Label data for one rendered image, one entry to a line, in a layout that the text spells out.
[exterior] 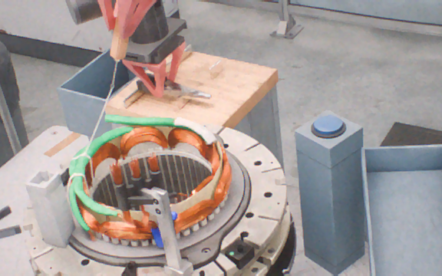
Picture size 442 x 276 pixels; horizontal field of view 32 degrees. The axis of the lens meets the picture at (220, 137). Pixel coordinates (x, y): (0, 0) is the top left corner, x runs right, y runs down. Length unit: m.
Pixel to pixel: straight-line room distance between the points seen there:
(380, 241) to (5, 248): 0.73
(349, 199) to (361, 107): 1.85
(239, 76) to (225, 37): 2.39
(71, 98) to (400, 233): 0.57
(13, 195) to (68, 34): 2.01
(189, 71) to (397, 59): 2.16
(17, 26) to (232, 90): 2.60
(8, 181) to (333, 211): 0.71
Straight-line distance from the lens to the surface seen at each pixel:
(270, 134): 1.24
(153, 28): 1.08
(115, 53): 0.82
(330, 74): 3.23
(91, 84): 1.32
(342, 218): 1.18
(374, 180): 1.04
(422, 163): 1.05
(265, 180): 0.93
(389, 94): 3.09
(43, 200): 0.86
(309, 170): 1.14
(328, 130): 1.10
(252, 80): 1.18
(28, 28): 3.65
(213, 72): 1.20
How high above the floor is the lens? 1.68
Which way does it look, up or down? 35 degrees down
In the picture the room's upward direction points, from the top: 9 degrees counter-clockwise
